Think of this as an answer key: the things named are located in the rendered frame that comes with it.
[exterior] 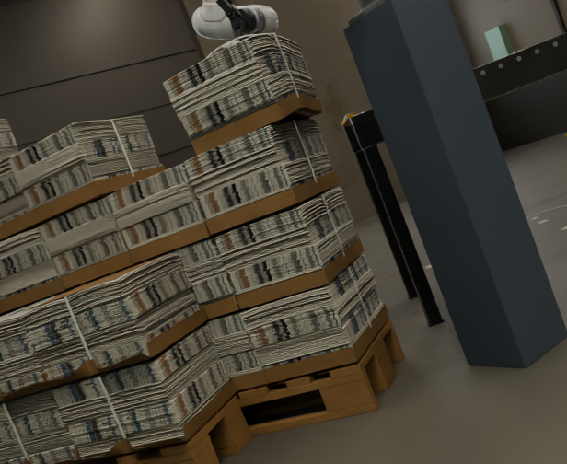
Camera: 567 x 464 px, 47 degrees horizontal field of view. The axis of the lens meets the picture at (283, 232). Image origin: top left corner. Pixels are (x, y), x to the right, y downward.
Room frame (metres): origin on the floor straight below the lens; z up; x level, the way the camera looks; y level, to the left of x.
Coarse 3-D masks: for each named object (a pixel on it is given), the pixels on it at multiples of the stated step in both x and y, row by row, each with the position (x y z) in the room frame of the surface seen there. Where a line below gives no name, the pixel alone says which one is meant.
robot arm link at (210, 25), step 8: (200, 8) 2.28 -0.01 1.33; (208, 8) 2.23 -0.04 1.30; (216, 8) 2.23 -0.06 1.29; (192, 16) 2.29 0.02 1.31; (200, 16) 2.26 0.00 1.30; (208, 16) 2.24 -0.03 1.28; (216, 16) 2.23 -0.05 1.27; (224, 16) 2.23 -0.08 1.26; (192, 24) 2.30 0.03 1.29; (200, 24) 2.27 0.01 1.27; (208, 24) 2.25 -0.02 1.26; (216, 24) 2.24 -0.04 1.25; (224, 24) 2.24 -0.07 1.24; (200, 32) 2.29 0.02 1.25; (208, 32) 2.27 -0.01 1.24; (216, 32) 2.26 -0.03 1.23; (224, 32) 2.25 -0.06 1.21; (232, 32) 2.25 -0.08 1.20
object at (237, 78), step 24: (240, 48) 1.74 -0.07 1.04; (264, 48) 1.82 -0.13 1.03; (192, 72) 1.80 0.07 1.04; (216, 72) 1.78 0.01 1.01; (240, 72) 1.75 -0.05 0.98; (264, 72) 1.75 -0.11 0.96; (192, 96) 1.82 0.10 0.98; (216, 96) 1.79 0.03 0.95; (240, 96) 1.79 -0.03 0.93; (264, 96) 1.75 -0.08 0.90; (192, 120) 1.84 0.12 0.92; (216, 120) 1.81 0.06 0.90
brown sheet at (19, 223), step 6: (18, 216) 2.14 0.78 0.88; (24, 216) 2.13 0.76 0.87; (30, 216) 2.12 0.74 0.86; (6, 222) 2.16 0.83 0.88; (12, 222) 2.15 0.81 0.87; (18, 222) 2.14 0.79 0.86; (24, 222) 2.13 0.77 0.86; (30, 222) 2.12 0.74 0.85; (0, 228) 2.18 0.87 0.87; (6, 228) 2.17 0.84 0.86; (12, 228) 2.16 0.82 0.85; (18, 228) 2.15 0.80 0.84; (0, 234) 2.19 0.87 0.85; (6, 234) 2.17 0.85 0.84
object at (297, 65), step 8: (280, 40) 1.95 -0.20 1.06; (288, 40) 2.01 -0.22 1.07; (288, 48) 1.99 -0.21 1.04; (296, 48) 2.06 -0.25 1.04; (288, 56) 1.96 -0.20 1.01; (296, 56) 2.04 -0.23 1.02; (288, 64) 1.93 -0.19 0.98; (296, 64) 1.99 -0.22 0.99; (304, 64) 2.06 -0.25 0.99; (296, 72) 1.97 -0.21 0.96; (304, 72) 2.03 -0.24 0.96; (296, 80) 1.94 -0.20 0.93; (304, 80) 2.00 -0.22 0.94; (312, 80) 2.06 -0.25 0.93; (304, 88) 1.97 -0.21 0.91; (312, 88) 2.04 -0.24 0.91; (312, 96) 2.03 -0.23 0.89; (296, 112) 1.94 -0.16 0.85; (304, 112) 1.97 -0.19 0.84; (312, 112) 2.01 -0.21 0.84; (320, 112) 2.05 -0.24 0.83; (288, 120) 1.99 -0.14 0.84; (296, 120) 2.02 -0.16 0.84
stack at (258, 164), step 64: (128, 192) 1.96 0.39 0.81; (192, 192) 1.88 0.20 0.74; (256, 192) 1.79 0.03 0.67; (320, 192) 1.97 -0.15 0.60; (0, 256) 2.20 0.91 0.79; (64, 256) 2.09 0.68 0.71; (192, 256) 1.91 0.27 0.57; (256, 256) 1.83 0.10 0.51; (320, 256) 1.76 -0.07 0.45; (256, 320) 1.85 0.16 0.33; (320, 320) 1.77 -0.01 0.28; (320, 384) 1.80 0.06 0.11; (384, 384) 1.87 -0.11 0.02
